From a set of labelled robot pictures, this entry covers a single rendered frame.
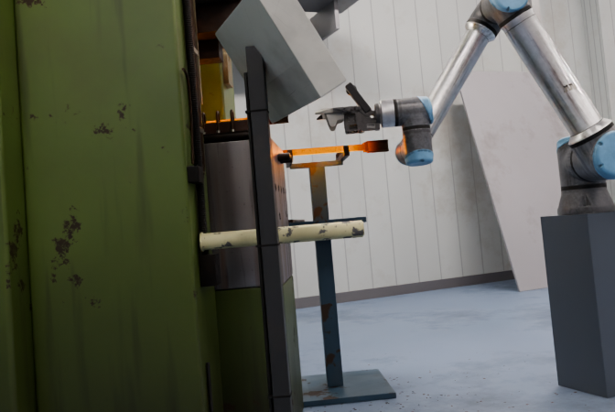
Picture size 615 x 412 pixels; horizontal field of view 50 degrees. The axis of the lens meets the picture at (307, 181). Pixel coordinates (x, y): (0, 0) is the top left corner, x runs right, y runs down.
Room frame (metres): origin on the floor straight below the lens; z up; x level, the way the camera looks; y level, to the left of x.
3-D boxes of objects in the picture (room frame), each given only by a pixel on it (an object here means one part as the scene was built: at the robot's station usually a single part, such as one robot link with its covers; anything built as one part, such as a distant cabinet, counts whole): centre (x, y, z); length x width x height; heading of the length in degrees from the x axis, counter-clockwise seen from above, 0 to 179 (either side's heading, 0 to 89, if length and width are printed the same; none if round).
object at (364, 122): (2.14, -0.19, 0.97); 0.12 x 0.08 x 0.09; 87
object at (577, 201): (2.33, -0.97, 0.65); 0.19 x 0.19 x 0.10
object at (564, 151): (2.32, -0.97, 0.79); 0.17 x 0.15 x 0.18; 3
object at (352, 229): (1.78, 0.08, 0.62); 0.44 x 0.05 x 0.05; 87
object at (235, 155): (2.20, 0.37, 0.69); 0.56 x 0.38 x 0.45; 87
